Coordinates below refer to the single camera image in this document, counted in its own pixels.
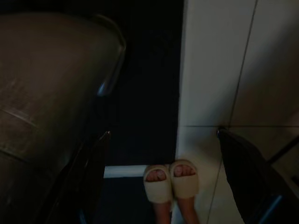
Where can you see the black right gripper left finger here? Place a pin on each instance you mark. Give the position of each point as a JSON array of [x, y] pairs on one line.
[[81, 182]]

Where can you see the cream slipper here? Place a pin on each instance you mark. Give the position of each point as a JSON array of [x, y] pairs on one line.
[[184, 185], [157, 189]]

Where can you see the person's right foot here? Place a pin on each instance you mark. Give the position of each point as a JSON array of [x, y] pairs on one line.
[[184, 171]]

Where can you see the dark floor mat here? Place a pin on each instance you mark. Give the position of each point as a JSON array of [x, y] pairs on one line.
[[147, 81]]

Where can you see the person's left foot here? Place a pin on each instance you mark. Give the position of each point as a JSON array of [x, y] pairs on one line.
[[156, 177]]

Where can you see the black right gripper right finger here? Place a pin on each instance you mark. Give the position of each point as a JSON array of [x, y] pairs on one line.
[[254, 186]]

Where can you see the person's foot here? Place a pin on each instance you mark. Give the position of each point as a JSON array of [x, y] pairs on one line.
[[156, 177], [184, 171]]

